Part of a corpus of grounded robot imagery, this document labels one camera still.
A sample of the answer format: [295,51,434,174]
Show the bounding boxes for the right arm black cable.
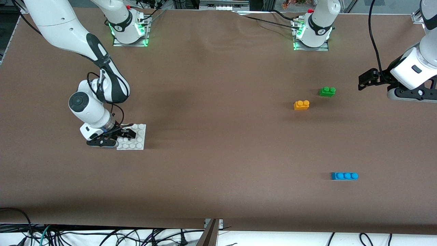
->
[14,0,130,128]

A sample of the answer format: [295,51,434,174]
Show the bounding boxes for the aluminium table leg profile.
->
[197,219,219,246]

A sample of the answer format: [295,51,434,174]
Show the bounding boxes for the orange background object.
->
[283,0,308,9]

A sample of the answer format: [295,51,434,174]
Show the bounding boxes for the black cable to arm base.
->
[271,10,299,20]
[243,15,298,27]

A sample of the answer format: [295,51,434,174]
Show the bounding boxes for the black looped floor cable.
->
[0,207,33,237]

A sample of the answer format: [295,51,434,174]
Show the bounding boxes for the white power strip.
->
[199,0,250,11]

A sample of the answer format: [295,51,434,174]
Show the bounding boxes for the white studded base plate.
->
[116,123,146,150]

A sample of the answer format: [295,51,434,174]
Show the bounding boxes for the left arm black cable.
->
[368,0,388,74]

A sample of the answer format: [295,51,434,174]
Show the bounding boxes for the blue three-stud block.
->
[331,172,358,181]

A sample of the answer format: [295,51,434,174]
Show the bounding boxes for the brown paper table cover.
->
[0,6,437,235]

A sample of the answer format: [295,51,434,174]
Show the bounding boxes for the teal floor cable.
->
[39,225,52,246]

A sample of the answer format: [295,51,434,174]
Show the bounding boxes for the grey cable to arm base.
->
[147,9,168,25]

